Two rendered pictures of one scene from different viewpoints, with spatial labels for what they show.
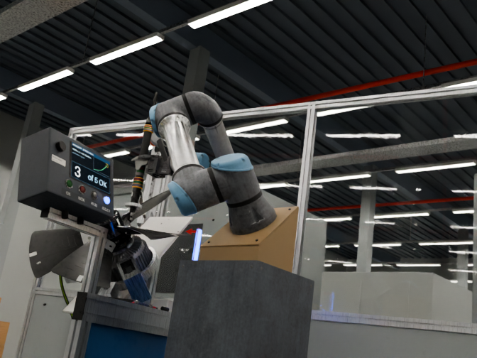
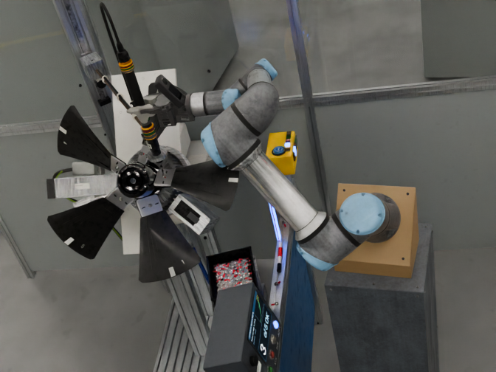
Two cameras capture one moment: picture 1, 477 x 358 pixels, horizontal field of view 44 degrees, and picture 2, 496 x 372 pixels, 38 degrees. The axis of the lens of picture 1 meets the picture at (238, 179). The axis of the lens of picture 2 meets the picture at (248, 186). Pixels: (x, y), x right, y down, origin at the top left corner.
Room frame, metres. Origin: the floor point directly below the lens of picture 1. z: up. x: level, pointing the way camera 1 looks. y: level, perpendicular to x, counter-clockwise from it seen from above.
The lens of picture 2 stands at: (0.37, 0.70, 2.65)
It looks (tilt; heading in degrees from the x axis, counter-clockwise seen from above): 38 degrees down; 344
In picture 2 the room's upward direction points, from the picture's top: 14 degrees counter-clockwise
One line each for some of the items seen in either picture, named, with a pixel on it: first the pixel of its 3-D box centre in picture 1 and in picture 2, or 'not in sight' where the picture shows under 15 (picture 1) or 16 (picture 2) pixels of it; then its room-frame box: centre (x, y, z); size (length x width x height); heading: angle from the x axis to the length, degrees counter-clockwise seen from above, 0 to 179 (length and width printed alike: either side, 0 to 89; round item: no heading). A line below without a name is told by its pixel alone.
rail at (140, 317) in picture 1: (170, 324); (282, 266); (2.12, 0.16, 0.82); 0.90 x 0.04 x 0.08; 148
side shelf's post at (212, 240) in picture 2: not in sight; (209, 230); (2.92, 0.23, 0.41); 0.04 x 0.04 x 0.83; 58
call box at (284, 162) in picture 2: not in sight; (282, 154); (2.45, -0.05, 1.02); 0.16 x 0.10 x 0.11; 148
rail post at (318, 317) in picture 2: not in sight; (306, 263); (2.48, -0.06, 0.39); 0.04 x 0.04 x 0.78; 58
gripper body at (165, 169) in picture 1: (162, 165); (175, 108); (2.33, 0.32, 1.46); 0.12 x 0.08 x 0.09; 58
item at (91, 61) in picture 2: (145, 219); (93, 66); (3.02, 0.45, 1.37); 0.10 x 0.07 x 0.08; 3
